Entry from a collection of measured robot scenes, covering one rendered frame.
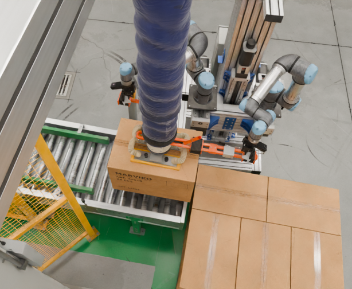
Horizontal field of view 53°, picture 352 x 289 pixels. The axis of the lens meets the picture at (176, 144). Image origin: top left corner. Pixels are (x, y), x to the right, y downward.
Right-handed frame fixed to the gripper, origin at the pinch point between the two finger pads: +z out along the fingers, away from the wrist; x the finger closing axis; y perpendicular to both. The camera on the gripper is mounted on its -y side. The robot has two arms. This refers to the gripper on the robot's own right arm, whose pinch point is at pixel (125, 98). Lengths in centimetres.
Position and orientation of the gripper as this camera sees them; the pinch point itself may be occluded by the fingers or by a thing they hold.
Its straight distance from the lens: 254.3
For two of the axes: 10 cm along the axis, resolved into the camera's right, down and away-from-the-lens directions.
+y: 9.8, 2.0, -0.2
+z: -0.8, 4.6, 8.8
